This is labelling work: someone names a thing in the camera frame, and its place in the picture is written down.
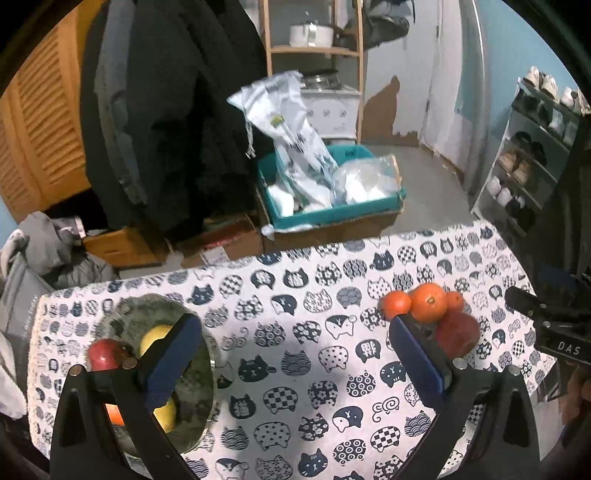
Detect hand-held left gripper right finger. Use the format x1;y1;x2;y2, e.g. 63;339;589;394
389;314;541;480

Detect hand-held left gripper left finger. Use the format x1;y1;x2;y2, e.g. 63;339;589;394
48;313;204;480

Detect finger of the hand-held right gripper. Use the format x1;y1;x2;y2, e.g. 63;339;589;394
526;134;591;289
505;286;580;326

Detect yellow-green mango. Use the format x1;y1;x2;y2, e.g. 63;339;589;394
139;324;175;358

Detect green glass plate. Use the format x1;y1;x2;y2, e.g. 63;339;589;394
90;294;218;457

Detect red apple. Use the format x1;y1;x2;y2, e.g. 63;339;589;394
436;310;481;360
88;339;134;372

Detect yellow lemon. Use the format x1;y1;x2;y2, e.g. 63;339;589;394
152;396;178;433

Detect person's right hand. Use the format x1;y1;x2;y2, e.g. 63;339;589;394
561;367;591;448

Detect wooden drawer box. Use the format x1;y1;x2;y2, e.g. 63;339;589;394
83;226;169;268

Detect rows of shoes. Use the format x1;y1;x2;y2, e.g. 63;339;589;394
482;66;591;232

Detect flat cardboard carton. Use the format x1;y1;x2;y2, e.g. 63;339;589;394
178;215;264;268

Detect cat print tablecloth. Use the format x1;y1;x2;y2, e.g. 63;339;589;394
27;220;557;480

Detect light grey cloth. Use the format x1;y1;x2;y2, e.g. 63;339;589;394
0;332;28;418

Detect grey shoe rack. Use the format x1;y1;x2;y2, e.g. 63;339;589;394
471;78;591;236

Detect teal box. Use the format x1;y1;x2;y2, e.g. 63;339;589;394
256;144;407;230

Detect grey puffer jacket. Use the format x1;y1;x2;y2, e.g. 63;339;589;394
0;211;121;289

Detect clear plastic bag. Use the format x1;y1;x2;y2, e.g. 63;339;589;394
332;156;400;204

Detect grey hanging coat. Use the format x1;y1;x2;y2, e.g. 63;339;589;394
81;0;153;206

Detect white printed plastic bag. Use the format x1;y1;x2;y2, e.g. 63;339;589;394
227;71;340;210

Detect black hanging coat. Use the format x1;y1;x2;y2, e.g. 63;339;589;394
124;0;269;236

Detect white patterned cabinet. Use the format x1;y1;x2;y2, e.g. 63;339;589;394
300;85;363;140

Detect wooden louvered cabinet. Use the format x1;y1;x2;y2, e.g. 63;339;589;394
0;0;121;222

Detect wooden shelf rack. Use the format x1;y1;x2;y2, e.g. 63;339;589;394
259;0;365;145

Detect metal steamer pot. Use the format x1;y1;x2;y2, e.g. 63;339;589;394
302;69;341;91

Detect dark cloth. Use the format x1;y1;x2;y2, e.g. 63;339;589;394
362;0;411;49

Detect white enamel pot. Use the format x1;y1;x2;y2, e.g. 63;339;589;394
289;22;334;48

